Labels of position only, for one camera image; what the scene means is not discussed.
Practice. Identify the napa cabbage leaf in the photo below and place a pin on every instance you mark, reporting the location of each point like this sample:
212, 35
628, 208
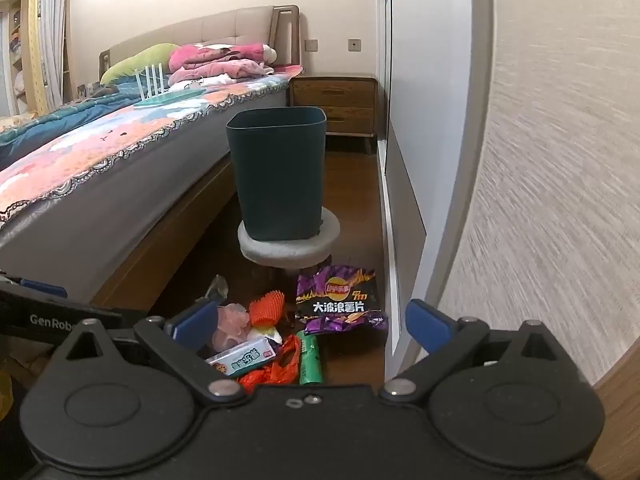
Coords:
265, 334

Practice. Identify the wooden shelf unit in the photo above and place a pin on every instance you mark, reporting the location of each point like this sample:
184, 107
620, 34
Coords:
15, 60

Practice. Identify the orange foam net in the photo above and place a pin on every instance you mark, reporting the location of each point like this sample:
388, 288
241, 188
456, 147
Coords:
265, 307

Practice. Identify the white sliding wardrobe door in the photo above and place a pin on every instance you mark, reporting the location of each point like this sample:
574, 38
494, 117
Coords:
430, 85

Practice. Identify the red plastic mesh bag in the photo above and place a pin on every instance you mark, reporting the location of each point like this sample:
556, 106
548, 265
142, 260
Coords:
280, 367

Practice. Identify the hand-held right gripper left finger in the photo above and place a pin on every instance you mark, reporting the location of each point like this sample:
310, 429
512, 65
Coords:
192, 322

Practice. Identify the green cardboard tube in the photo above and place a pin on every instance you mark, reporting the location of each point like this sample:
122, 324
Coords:
310, 360

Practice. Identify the wall switch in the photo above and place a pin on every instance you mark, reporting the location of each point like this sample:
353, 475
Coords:
312, 45

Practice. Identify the beige padded headboard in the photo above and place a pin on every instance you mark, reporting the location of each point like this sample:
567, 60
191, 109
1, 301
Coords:
225, 27

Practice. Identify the pink blanket pile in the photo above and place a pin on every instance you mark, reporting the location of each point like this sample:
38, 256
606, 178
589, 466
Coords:
220, 62

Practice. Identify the purple chip bag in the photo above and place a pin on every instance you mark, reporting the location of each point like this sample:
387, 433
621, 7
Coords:
335, 305

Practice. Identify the small white green box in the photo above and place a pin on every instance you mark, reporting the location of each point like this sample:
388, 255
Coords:
240, 357

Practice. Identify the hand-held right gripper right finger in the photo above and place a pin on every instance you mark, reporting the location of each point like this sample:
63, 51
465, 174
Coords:
430, 322

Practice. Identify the pink foam net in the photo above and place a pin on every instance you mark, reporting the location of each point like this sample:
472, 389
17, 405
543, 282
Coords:
232, 322

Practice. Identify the dark cloth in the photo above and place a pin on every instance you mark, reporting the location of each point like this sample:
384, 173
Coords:
97, 91

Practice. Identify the wall socket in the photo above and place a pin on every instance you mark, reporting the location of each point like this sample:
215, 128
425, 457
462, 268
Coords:
354, 45

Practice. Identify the wooden nightstand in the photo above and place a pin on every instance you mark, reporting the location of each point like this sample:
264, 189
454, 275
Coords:
335, 100

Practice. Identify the white curtain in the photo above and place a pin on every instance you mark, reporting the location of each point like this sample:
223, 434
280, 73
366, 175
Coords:
50, 35

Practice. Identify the colourful printed blanket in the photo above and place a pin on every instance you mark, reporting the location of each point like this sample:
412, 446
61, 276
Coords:
100, 135

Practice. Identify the teal rack with white posts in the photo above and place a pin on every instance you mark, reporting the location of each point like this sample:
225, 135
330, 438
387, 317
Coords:
170, 96

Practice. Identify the wooden bed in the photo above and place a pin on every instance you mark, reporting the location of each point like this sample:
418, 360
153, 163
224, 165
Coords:
125, 200

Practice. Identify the dark green trash bin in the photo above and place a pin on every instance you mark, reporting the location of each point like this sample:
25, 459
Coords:
275, 175

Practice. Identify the green pillow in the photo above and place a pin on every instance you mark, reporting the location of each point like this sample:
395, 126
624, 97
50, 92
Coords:
140, 60

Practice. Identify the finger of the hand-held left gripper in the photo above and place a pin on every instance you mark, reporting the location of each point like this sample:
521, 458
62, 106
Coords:
45, 288

